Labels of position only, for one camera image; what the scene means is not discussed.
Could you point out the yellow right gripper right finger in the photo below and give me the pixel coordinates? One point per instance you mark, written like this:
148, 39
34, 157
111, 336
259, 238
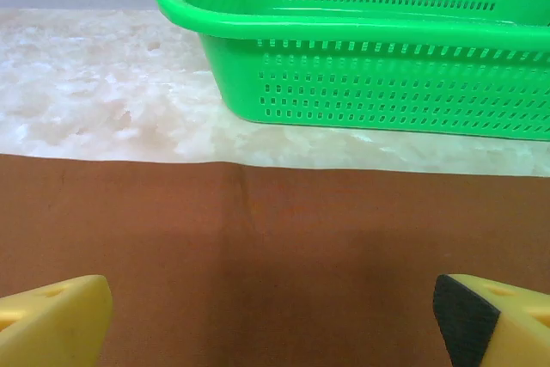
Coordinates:
507, 324

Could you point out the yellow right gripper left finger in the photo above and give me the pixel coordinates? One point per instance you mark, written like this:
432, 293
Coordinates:
56, 324

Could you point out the brown long pants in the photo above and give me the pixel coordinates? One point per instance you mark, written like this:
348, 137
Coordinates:
275, 255

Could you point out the green plastic mesh basket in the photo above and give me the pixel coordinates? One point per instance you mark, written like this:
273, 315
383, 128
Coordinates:
365, 83

